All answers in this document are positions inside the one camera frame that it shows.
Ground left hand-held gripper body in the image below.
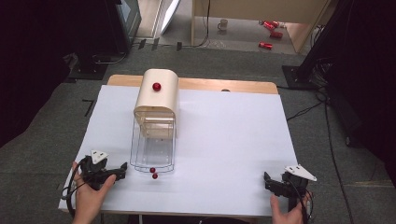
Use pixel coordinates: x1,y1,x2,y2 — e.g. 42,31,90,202
78,149,119,191

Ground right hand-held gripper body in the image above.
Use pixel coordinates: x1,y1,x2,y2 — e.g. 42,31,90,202
274,164,318,213

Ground person's left hand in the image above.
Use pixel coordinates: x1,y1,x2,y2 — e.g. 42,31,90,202
71,161,117,224

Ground person's right hand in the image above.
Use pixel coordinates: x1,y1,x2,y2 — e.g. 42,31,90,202
269,190,314,224

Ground white paper sheet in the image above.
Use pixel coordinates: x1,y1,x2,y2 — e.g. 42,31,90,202
58,84,299,218

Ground wooden bread box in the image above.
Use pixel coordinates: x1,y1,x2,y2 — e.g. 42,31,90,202
129,68,180,175

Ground black stand base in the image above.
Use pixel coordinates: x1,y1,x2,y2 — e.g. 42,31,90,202
67,51,109,81

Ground wooden table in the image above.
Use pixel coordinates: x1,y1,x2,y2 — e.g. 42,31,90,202
106,74,279,95

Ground black metal stand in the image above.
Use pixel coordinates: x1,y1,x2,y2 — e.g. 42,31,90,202
281,0,354,91

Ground black monitor cabinet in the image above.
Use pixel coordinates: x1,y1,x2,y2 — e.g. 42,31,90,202
104,0,143,55

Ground white board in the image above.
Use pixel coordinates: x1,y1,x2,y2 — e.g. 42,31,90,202
160,0,182,35

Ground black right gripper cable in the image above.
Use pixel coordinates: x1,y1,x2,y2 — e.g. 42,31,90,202
288,175,315,224

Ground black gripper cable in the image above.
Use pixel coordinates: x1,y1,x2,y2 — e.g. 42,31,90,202
61,156,92,218
288,175,315,224

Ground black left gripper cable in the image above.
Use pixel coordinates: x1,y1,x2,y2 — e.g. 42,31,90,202
61,156,92,218

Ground black floor cable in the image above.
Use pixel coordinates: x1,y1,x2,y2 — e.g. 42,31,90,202
286,77,356,224

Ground black hanging cable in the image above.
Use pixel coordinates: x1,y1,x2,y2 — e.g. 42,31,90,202
181,0,212,49

